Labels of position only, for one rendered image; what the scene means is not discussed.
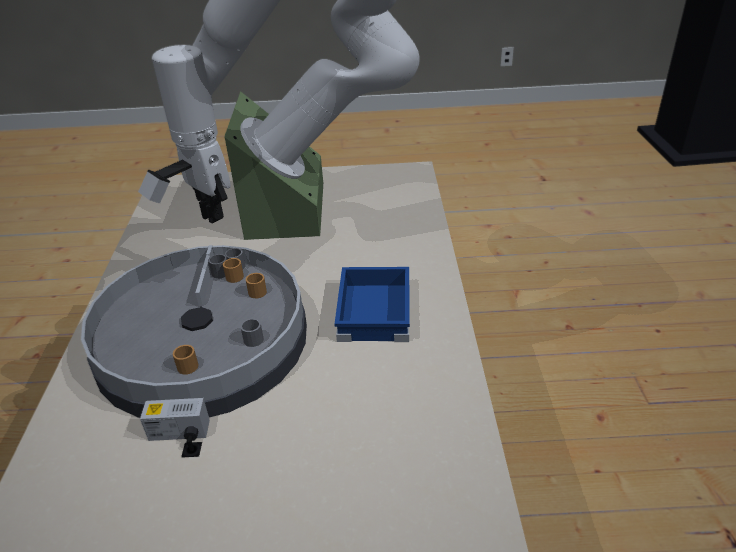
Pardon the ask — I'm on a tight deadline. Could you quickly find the grey steel bushing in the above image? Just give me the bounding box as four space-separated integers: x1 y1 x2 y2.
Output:
240 318 264 347
208 254 227 278
225 248 245 269

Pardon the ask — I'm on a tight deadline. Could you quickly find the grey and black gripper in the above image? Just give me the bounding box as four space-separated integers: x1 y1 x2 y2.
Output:
175 137 231 223

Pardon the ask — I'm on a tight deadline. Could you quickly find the blue open-top crate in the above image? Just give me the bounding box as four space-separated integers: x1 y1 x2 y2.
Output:
335 267 410 342

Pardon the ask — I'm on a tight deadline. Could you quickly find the bronze bushing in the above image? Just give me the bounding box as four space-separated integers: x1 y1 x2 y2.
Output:
246 273 267 298
173 345 199 375
223 258 244 283

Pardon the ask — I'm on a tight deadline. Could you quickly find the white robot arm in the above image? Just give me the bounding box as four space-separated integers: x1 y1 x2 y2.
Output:
138 0 420 203

